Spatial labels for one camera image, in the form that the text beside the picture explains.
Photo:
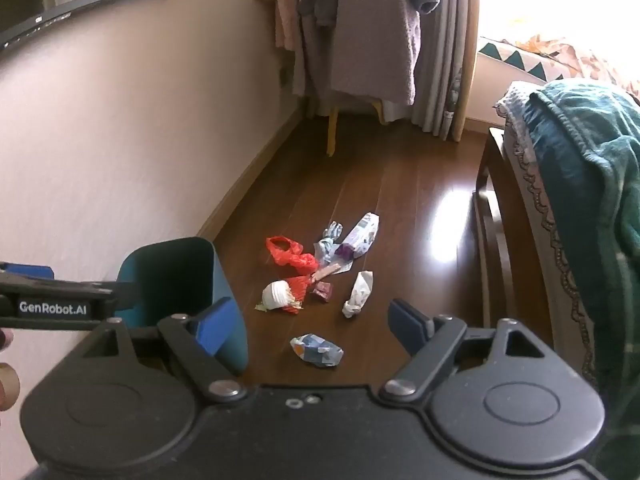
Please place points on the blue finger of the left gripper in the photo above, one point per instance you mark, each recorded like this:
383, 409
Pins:
29, 270

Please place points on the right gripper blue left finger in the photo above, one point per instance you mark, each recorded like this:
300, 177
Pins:
206, 345

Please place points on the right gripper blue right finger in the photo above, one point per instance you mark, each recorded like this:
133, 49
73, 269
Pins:
432, 344

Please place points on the teal plastic trash bin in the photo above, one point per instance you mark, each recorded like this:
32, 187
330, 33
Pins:
181, 276

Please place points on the white ball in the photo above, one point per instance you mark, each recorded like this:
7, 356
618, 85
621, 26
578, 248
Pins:
287, 295

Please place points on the white tissue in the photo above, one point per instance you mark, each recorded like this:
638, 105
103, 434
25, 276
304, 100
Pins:
361, 291

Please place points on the blue white wrapper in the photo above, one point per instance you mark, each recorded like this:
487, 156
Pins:
317, 351

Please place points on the red plastic bag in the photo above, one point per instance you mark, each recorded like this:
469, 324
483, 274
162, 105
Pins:
287, 252

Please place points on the small maroon wrapper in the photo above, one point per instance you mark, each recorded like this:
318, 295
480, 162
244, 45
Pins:
323, 291

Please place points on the white purple biscuit wrapper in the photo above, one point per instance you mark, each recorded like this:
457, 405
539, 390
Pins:
360, 239

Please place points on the silver blue wrapper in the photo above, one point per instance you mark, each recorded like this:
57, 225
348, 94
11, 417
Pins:
327, 244

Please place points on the person's left hand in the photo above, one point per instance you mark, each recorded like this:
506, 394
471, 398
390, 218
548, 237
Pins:
10, 385

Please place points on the yellow chair leg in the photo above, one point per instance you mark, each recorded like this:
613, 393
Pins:
334, 114

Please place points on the grey curtain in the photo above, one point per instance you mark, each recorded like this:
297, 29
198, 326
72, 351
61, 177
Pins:
446, 67

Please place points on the grey hanging robe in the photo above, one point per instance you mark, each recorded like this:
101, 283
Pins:
359, 48

